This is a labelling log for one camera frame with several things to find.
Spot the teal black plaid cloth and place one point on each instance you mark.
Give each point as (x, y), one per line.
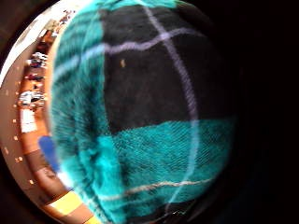
(140, 124)

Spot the yellow panel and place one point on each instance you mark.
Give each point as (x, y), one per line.
(66, 202)

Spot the white board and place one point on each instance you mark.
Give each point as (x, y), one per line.
(28, 120)

